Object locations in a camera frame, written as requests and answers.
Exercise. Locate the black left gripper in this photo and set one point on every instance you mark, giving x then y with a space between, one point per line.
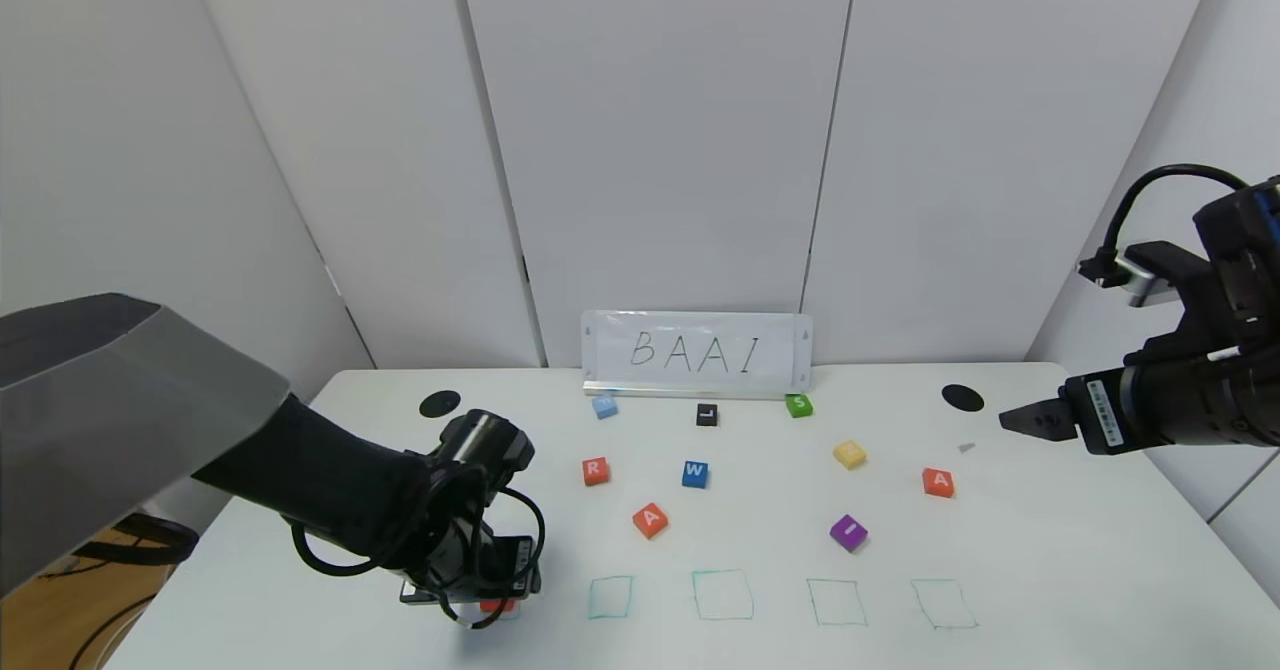
497 568

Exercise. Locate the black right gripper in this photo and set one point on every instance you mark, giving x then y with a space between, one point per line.
1103 414

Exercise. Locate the orange B letter block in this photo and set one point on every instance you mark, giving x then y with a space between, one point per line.
497 607

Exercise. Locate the orange A letter block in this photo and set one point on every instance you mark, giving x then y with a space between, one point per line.
938 482
650 520

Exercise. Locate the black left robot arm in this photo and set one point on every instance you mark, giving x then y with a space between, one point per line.
150 420

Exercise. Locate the white BAAI sign board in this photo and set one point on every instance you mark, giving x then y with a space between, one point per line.
700 350

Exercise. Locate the black round table grommet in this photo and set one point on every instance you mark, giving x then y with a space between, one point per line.
962 398
440 403

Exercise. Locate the orange R letter block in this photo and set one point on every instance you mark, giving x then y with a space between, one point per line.
596 471

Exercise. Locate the light blue letter block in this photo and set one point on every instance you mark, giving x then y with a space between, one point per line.
604 407

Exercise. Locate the yellow letter block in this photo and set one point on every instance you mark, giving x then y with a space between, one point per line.
850 454

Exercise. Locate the blue W letter block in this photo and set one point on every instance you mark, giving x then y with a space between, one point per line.
695 474

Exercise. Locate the purple I letter block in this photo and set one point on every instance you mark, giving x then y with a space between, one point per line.
849 533

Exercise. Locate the green S letter block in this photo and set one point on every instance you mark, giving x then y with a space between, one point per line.
799 405

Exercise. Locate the black L letter block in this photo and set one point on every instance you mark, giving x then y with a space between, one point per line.
707 415

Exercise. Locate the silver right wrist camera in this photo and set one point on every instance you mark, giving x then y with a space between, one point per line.
1140 275

